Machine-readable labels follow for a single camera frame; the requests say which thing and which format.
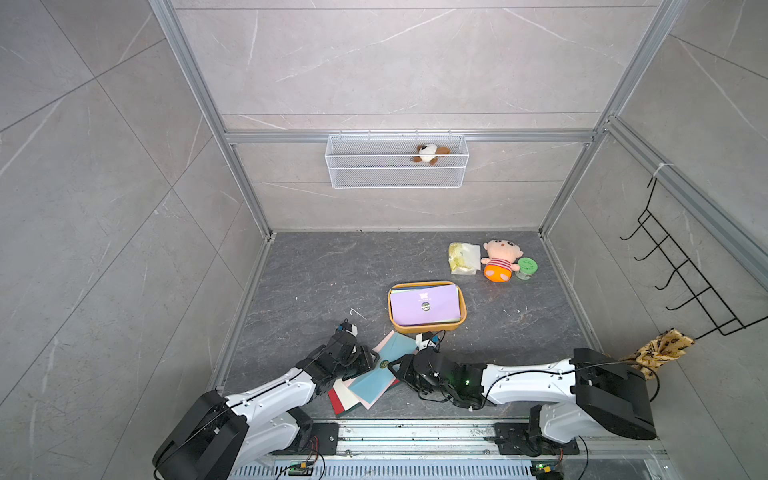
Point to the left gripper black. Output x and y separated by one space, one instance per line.
366 359

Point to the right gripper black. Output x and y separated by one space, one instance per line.
404 371

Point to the pink envelope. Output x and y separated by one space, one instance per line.
376 349

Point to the light blue envelope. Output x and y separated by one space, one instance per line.
370 386

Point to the cream white envelope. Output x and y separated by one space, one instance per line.
347 396

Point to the yellow plastic storage box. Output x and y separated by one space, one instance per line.
433 327

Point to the purple envelope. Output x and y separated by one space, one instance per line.
413 306

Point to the red envelope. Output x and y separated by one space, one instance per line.
337 404

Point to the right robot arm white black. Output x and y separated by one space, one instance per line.
584 394

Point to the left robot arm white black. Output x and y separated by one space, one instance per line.
219 434

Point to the left green circuit board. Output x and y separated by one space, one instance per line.
301 469

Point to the green circuit board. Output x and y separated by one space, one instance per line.
546 471
301 469

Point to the plush doll orange pink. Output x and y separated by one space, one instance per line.
501 261

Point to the green round lid container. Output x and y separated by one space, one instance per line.
527 268

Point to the right green circuit board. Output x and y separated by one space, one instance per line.
546 471

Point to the small brown white plush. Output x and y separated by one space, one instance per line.
430 154

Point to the yellow black patterned cloth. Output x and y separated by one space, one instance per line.
666 347

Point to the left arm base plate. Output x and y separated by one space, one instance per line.
322 437

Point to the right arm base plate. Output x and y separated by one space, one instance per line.
515 439

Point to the white wire mesh basket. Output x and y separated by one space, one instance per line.
384 161

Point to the black wire hook rack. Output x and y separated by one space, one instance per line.
718 316

